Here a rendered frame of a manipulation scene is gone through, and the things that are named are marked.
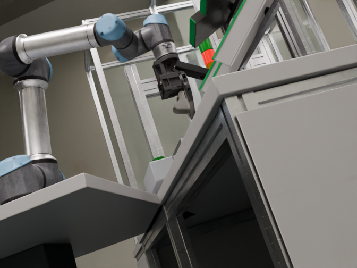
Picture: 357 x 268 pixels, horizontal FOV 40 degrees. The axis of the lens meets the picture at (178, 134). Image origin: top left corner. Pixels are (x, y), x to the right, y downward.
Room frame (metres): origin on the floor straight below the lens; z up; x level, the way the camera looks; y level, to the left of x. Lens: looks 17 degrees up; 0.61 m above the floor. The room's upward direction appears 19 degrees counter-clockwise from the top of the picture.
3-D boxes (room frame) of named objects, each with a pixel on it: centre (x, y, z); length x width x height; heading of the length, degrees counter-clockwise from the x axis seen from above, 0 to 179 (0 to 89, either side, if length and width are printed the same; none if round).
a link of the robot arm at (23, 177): (1.39, 0.51, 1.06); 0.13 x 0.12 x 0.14; 167
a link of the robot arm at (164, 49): (1.39, -0.04, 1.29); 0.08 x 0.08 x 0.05
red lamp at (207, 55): (1.63, -0.20, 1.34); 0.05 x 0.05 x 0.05
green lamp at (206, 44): (1.63, -0.20, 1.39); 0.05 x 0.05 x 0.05
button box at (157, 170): (1.45, 0.10, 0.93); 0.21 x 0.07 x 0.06; 15
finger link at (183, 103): (1.38, -0.04, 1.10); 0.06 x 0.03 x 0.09; 105
